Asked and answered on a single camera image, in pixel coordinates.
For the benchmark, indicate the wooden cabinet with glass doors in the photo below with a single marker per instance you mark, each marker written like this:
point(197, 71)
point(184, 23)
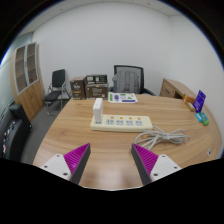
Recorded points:
point(31, 96)

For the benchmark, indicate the grey backpack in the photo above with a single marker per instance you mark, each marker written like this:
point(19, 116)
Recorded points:
point(126, 81)

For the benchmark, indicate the wooden side desk with drawers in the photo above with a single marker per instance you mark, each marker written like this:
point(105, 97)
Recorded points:
point(173, 87)

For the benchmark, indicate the purple upright package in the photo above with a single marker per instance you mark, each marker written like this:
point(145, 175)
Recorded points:
point(200, 100)

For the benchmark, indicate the black sofa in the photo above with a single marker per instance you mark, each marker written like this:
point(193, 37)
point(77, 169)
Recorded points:
point(13, 133)

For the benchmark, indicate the black visitor chair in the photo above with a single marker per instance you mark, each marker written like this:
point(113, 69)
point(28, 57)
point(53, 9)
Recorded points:
point(58, 78)

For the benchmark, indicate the small green box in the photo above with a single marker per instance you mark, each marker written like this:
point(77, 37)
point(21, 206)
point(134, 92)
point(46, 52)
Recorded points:
point(206, 122)

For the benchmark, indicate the white charger block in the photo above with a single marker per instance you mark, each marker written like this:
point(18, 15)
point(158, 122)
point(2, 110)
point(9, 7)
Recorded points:
point(98, 110)

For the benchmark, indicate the white sheet with coloured shapes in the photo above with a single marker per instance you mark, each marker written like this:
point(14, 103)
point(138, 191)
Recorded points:
point(122, 97)

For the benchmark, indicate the black mesh office chair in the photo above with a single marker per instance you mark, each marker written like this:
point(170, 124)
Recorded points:
point(141, 75)

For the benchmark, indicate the cream power strip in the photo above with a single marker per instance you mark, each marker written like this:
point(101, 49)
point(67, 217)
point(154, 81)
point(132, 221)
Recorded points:
point(126, 123)

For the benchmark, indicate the small teal box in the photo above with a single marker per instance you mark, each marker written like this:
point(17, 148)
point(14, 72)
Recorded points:
point(203, 115)

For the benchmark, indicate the small blue box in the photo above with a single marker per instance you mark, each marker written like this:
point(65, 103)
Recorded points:
point(198, 117)

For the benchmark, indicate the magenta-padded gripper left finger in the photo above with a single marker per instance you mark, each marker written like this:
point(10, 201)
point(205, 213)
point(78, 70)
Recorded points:
point(58, 165)

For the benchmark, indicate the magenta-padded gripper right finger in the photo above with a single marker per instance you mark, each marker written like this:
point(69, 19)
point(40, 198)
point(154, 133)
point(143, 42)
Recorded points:
point(163, 166)

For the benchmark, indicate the brown cardboard box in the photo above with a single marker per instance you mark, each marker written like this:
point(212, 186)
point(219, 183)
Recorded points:
point(78, 88)

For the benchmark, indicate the orange box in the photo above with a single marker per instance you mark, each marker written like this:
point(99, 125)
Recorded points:
point(189, 101)

